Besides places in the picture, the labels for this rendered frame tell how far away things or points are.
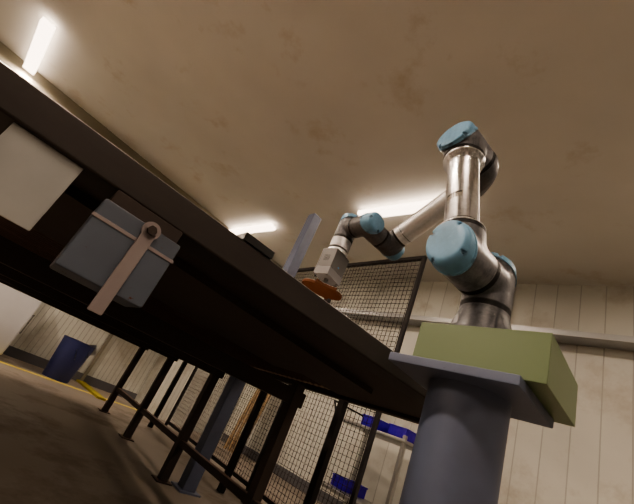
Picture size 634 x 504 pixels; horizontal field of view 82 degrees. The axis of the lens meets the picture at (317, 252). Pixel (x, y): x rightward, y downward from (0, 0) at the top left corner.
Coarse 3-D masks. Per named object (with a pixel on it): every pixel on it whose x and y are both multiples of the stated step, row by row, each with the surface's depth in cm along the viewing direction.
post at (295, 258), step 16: (304, 224) 347; (304, 240) 334; (288, 256) 332; (288, 272) 319; (240, 384) 279; (224, 400) 271; (224, 416) 269; (208, 432) 262; (208, 448) 259; (192, 464) 253; (192, 480) 250
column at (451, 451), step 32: (448, 384) 76; (480, 384) 71; (512, 384) 64; (448, 416) 72; (480, 416) 70; (512, 416) 83; (544, 416) 74; (416, 448) 74; (448, 448) 69; (480, 448) 68; (416, 480) 70; (448, 480) 66; (480, 480) 66
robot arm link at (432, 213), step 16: (496, 160) 110; (480, 176) 111; (496, 176) 114; (480, 192) 115; (432, 208) 121; (400, 224) 128; (416, 224) 124; (432, 224) 123; (384, 240) 127; (400, 240) 127; (400, 256) 132
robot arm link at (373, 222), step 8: (360, 216) 126; (368, 216) 122; (376, 216) 123; (352, 224) 127; (360, 224) 124; (368, 224) 121; (376, 224) 122; (352, 232) 128; (360, 232) 126; (368, 232) 123; (376, 232) 123; (384, 232) 127; (368, 240) 128; (376, 240) 127
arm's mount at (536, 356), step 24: (432, 336) 81; (456, 336) 78; (480, 336) 75; (504, 336) 72; (528, 336) 69; (552, 336) 67; (456, 360) 75; (480, 360) 72; (504, 360) 69; (528, 360) 67; (552, 360) 66; (528, 384) 67; (552, 384) 66; (576, 384) 81; (552, 408) 73
